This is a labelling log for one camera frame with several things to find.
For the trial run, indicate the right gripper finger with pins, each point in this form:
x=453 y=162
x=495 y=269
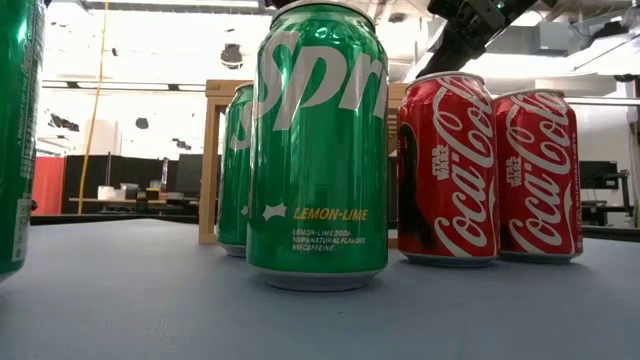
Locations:
x=450 y=55

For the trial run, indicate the red Coca-Cola can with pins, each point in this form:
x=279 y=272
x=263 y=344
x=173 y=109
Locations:
x=445 y=175
x=540 y=175

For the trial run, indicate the green Sprite can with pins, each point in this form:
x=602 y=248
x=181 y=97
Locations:
x=315 y=150
x=237 y=175
x=12 y=125

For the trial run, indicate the wooden slatted shelf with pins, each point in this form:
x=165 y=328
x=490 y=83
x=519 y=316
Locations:
x=209 y=175

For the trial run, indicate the black monitor on stand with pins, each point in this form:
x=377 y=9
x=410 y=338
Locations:
x=597 y=175

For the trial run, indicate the black hanging ceiling lamp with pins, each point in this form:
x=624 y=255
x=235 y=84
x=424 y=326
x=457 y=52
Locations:
x=231 y=56

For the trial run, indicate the black partition panel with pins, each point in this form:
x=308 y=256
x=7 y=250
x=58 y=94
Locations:
x=125 y=172

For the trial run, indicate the white cylindrical tank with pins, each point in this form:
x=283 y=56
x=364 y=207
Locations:
x=102 y=137

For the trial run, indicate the yellow pole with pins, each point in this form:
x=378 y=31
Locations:
x=91 y=125

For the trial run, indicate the white box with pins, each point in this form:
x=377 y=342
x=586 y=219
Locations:
x=106 y=192

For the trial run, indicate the blue table mat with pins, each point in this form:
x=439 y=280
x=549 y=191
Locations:
x=150 y=300

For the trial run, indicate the wooden desk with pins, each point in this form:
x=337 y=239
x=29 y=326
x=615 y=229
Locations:
x=90 y=200

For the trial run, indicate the red partition panel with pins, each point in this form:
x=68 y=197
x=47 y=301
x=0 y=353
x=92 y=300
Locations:
x=47 y=185

